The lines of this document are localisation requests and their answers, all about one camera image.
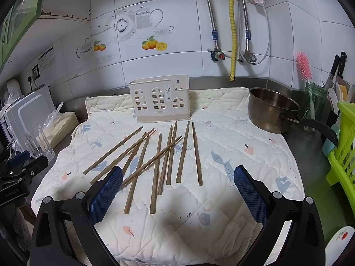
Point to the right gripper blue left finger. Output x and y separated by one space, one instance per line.
50 244

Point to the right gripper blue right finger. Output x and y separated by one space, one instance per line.
304 243

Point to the clear glass cup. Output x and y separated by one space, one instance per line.
38 145

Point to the bagged stack of napkins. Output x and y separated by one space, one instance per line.
58 125

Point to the lime green plastic rack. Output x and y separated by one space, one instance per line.
341 158

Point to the white quilted patterned mat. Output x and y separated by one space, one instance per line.
187 210

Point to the green glass jar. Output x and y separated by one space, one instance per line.
313 101

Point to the green cabinet door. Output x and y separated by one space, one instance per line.
17 22

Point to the cream plastic utensil holder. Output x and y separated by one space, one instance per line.
161 99

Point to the pink bottle brush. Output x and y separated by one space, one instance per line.
303 65

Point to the steel angle valve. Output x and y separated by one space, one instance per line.
248 57

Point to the steel saucepan with black handle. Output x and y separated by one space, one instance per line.
276 113

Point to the black handled kitchen knife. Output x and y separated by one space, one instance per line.
340 64

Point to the red handled water valve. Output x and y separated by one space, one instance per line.
218 55

